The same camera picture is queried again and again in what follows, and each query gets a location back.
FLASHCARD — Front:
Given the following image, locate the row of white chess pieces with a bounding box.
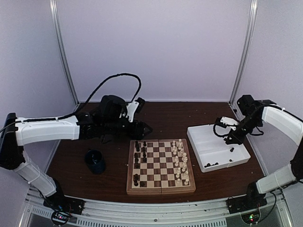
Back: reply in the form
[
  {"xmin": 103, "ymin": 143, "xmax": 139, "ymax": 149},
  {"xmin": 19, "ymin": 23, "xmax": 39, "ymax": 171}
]
[{"xmin": 171, "ymin": 139, "xmax": 190, "ymax": 187}]

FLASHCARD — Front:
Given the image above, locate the left aluminium frame post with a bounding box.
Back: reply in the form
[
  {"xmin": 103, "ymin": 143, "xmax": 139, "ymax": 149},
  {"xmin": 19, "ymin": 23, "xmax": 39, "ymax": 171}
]
[{"xmin": 49, "ymin": 0, "xmax": 79, "ymax": 105}]

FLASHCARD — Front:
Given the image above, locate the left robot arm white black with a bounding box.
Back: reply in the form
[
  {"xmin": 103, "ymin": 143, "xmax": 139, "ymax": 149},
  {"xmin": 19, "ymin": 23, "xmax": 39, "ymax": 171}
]
[{"xmin": 0, "ymin": 95, "xmax": 152, "ymax": 210}]

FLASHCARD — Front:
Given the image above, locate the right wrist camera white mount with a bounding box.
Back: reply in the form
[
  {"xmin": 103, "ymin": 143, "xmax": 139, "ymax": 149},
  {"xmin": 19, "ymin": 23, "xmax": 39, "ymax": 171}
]
[{"xmin": 215, "ymin": 116, "xmax": 239, "ymax": 131}]

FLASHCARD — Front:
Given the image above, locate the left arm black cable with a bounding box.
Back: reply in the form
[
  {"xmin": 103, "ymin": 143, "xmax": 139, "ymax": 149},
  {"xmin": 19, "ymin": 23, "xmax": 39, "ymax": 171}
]
[{"xmin": 0, "ymin": 73, "xmax": 142, "ymax": 133}]

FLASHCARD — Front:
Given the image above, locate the white plastic compartment tray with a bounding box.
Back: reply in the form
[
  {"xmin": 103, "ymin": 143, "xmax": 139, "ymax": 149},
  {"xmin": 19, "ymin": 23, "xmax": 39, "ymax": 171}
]
[{"xmin": 187, "ymin": 124, "xmax": 251, "ymax": 173}]

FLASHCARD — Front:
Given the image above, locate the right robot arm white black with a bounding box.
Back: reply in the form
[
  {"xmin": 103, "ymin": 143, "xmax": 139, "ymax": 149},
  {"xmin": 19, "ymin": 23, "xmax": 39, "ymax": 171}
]
[{"xmin": 218, "ymin": 95, "xmax": 303, "ymax": 209}]

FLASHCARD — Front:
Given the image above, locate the aluminium frame post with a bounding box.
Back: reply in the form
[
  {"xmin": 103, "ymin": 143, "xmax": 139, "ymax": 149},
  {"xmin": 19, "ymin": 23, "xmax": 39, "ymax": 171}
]
[
  {"xmin": 231, "ymin": 0, "xmax": 258, "ymax": 104},
  {"xmin": 49, "ymin": 0, "xmax": 79, "ymax": 105}
]

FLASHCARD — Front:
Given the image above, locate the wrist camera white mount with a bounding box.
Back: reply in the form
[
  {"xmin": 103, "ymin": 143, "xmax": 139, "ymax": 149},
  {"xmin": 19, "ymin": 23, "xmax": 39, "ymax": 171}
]
[
  {"xmin": 126, "ymin": 97, "xmax": 145, "ymax": 122},
  {"xmin": 215, "ymin": 116, "xmax": 239, "ymax": 131}
]

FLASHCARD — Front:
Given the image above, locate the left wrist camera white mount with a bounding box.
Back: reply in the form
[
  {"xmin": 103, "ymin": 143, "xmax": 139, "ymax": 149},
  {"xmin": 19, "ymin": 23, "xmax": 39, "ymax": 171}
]
[{"xmin": 126, "ymin": 97, "xmax": 145, "ymax": 122}]

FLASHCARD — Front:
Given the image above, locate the wooden chess board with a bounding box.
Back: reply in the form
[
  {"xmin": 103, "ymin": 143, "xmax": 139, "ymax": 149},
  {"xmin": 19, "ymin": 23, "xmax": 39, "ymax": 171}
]
[{"xmin": 126, "ymin": 139, "xmax": 196, "ymax": 195}]

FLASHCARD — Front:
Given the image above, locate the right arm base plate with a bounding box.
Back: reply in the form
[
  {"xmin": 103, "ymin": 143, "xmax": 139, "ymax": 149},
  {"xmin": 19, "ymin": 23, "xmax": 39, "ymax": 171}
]
[{"xmin": 226, "ymin": 196, "xmax": 267, "ymax": 214}]

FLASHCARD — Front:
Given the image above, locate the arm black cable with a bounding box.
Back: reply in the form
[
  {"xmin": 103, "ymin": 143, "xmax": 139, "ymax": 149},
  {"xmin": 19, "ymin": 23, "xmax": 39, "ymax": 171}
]
[
  {"xmin": 212, "ymin": 118, "xmax": 265, "ymax": 138},
  {"xmin": 0, "ymin": 73, "xmax": 142, "ymax": 133}
]

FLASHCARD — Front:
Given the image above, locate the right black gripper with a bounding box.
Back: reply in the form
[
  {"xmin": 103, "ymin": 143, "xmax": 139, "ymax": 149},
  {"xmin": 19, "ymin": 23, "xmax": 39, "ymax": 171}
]
[{"xmin": 226, "ymin": 114, "xmax": 261, "ymax": 145}]

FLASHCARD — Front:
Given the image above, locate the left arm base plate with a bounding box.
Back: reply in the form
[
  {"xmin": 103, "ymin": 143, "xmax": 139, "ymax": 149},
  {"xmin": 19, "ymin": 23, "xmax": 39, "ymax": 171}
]
[{"xmin": 43, "ymin": 197, "xmax": 85, "ymax": 215}]

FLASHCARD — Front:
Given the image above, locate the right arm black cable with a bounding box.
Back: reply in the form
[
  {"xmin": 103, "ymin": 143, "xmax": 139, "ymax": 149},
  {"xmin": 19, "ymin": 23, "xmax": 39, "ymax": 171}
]
[{"xmin": 212, "ymin": 118, "xmax": 265, "ymax": 138}]

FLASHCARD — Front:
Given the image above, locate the right aluminium frame post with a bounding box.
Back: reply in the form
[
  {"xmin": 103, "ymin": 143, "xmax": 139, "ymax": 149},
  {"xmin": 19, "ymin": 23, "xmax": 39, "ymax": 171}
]
[{"xmin": 231, "ymin": 0, "xmax": 258, "ymax": 104}]

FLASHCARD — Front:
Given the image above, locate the dark blue mug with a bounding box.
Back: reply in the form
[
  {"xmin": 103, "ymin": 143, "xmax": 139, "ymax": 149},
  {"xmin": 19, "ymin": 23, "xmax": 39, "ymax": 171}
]
[{"xmin": 84, "ymin": 149, "xmax": 106, "ymax": 175}]

